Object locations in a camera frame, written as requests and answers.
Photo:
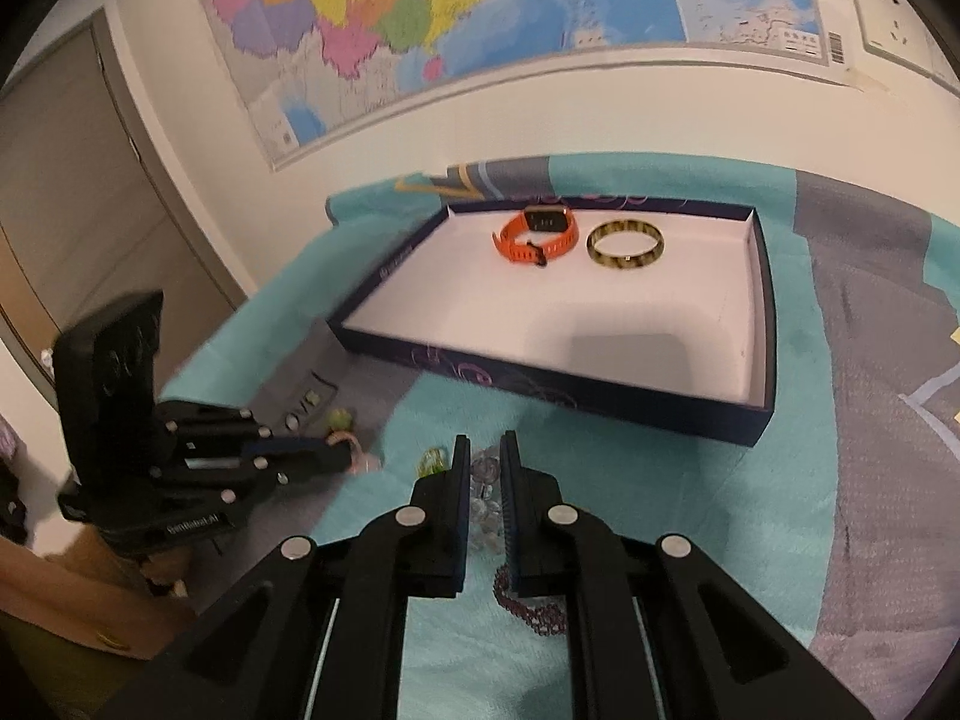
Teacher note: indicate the colourful wall map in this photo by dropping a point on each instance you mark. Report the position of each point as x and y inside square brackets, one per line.
[487, 7]

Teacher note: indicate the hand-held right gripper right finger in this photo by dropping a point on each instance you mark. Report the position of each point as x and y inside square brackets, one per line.
[519, 517]

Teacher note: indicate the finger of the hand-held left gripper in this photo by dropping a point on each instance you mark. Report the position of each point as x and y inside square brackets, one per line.
[262, 472]
[225, 427]

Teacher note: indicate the dark blue cardboard box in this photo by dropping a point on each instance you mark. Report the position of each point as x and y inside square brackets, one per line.
[585, 330]

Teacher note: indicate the grey door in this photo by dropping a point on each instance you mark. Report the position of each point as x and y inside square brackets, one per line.
[82, 187]

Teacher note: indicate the orange smart watch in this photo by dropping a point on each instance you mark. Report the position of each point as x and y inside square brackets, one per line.
[559, 236]

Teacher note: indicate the teal and grey blanket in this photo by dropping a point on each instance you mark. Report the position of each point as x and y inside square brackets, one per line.
[847, 405]

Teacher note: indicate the white wall socket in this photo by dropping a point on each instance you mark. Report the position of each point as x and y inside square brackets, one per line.
[892, 22]

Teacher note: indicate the tortoiseshell bangle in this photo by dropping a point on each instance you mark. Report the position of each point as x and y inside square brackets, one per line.
[596, 255]

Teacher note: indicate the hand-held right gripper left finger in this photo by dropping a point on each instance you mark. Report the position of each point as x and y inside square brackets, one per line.
[450, 517]

